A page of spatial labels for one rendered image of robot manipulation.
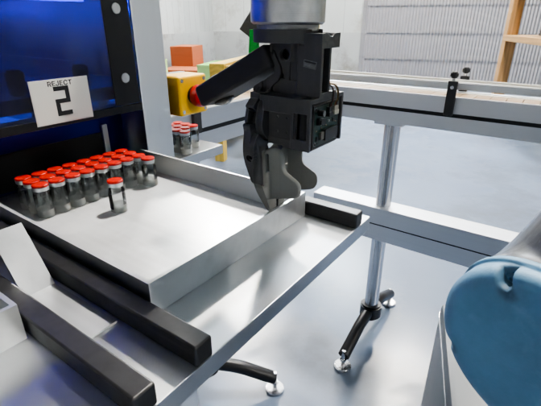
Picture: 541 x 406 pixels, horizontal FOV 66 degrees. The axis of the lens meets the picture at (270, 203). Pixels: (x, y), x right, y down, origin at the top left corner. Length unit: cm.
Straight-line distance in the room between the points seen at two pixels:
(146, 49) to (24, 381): 53
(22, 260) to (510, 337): 41
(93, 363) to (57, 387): 4
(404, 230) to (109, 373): 119
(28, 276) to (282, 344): 129
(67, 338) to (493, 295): 30
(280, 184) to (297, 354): 120
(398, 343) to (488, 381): 144
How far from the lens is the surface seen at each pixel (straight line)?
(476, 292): 27
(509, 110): 123
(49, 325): 39
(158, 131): 77
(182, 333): 35
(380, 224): 144
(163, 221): 56
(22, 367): 39
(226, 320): 39
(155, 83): 76
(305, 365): 159
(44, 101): 66
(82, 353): 35
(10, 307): 40
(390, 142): 136
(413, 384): 160
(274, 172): 47
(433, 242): 141
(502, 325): 27
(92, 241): 54
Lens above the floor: 112
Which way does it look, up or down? 24 degrees down
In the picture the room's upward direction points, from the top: straight up
